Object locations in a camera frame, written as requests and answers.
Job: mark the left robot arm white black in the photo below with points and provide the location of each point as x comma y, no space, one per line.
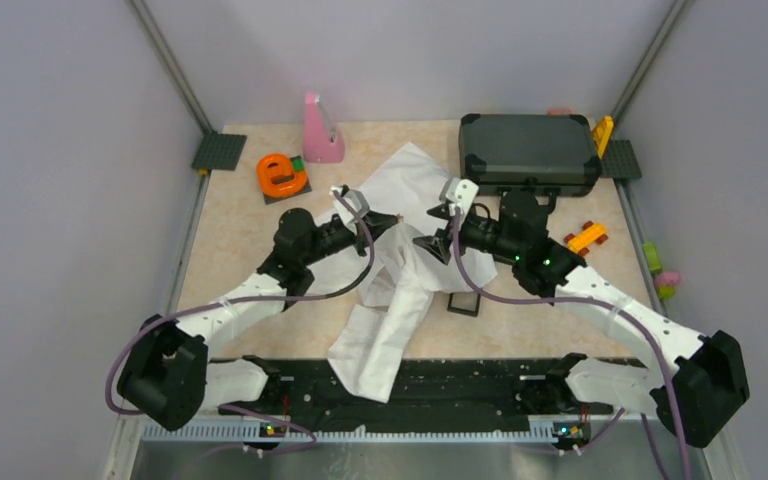
166,371

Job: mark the black square frame near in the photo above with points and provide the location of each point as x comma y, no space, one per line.
464,303

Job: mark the yellow toy car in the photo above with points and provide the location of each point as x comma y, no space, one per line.
591,233

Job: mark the yellow toy bracket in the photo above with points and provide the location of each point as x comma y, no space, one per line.
601,134

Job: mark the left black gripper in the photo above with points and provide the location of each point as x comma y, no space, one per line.
376,221

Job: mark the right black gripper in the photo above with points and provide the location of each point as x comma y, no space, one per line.
439,244

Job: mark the left grey baseplate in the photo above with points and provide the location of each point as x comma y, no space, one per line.
219,151

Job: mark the right grey baseplate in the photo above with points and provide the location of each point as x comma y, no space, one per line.
619,161

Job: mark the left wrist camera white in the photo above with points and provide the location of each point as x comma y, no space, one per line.
345,198

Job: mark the grey square base plate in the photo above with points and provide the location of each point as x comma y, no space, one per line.
287,189

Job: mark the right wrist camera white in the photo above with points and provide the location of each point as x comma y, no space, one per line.
459,195

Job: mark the orange tape dispenser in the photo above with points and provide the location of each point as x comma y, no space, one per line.
280,174

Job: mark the white garment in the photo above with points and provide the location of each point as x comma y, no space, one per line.
375,328

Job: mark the grey baseplate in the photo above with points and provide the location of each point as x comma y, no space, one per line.
619,161
219,151

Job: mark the green pink toy blocks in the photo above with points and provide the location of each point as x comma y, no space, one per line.
665,281

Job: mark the black hard case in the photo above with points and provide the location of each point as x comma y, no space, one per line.
539,153

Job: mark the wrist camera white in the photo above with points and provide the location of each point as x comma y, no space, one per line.
345,198
459,195

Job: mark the pink wedge stand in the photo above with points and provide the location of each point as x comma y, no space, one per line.
322,140

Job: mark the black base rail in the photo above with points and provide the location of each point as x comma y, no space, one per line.
447,397

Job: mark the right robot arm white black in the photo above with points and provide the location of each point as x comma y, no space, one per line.
692,382

